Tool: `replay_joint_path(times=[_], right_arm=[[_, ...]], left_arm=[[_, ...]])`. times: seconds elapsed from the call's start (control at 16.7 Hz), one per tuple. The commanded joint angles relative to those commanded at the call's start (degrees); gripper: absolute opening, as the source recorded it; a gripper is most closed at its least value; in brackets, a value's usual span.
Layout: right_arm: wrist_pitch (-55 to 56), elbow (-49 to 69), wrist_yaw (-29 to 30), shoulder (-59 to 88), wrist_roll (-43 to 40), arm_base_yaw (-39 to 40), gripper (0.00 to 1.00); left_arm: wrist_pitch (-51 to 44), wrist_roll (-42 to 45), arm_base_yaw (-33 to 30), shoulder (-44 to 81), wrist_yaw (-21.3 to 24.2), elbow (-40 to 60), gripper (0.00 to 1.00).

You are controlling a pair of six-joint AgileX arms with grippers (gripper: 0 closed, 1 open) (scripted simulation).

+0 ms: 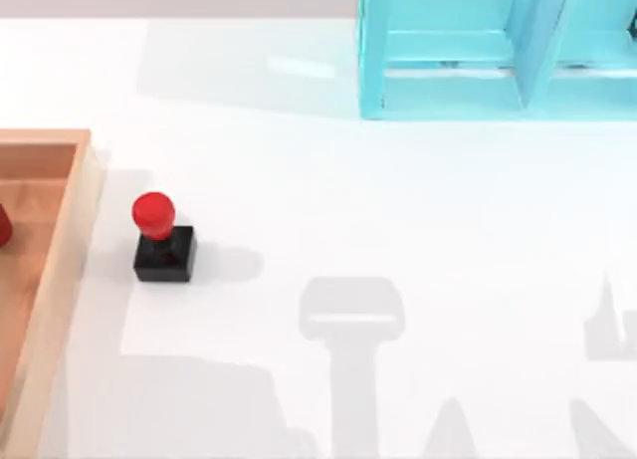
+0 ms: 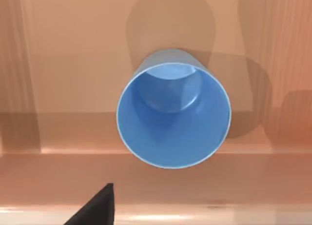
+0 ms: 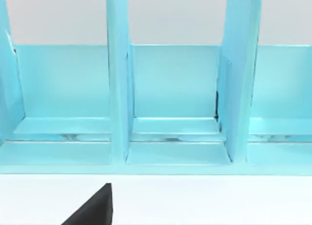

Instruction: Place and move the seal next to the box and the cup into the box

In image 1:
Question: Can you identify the red and black stamp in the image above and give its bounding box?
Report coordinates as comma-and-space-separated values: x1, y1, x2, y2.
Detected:
131, 191, 199, 284

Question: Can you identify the red object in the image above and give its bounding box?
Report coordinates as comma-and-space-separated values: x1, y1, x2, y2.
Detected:
0, 203, 13, 248

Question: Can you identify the shallow salmon-coloured box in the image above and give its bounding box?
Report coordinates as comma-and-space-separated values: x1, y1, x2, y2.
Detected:
0, 128, 106, 459

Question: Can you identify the light blue rack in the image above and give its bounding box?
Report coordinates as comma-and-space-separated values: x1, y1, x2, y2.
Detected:
356, 0, 637, 122

